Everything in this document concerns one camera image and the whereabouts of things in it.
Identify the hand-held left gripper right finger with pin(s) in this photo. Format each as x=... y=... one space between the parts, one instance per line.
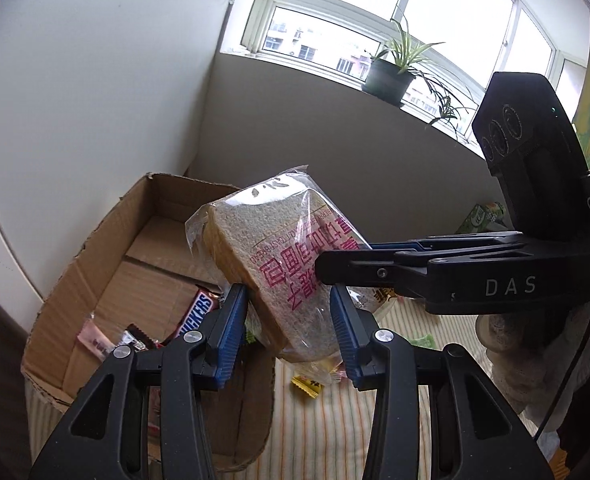
x=347 y=340

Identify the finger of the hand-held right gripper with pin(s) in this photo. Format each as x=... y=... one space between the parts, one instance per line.
x=455 y=245
x=360 y=270

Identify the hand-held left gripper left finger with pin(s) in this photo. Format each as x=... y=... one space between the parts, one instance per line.
x=227 y=345

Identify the dark brown chocolate bar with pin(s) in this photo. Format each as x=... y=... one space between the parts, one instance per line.
x=195 y=312

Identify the small dark chocolate packet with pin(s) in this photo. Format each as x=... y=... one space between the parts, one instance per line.
x=139 y=337

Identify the sliced bread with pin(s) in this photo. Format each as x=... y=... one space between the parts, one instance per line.
x=275 y=240

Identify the pink snack packet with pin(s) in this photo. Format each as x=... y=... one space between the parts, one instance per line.
x=93 y=341

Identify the brown cardboard box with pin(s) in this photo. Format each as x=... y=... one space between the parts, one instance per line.
x=100 y=270

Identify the person's right forearm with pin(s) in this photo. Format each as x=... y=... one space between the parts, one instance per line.
x=525 y=385

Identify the person's right hand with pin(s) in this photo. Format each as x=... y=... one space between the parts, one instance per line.
x=495 y=335

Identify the green printed bag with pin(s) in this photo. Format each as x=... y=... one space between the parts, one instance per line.
x=482 y=217

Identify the yellow snack packet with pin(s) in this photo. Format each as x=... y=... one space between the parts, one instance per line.
x=307 y=386

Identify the small green candy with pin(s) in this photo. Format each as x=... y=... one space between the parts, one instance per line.
x=422 y=340

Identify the striped bed sheet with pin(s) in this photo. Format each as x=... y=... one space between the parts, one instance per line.
x=325 y=435

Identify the potted spider plant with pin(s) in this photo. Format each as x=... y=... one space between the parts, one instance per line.
x=385 y=80

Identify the white framed window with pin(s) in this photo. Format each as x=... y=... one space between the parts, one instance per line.
x=425 y=0

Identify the white wardrobe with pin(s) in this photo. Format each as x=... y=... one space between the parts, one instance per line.
x=75 y=110

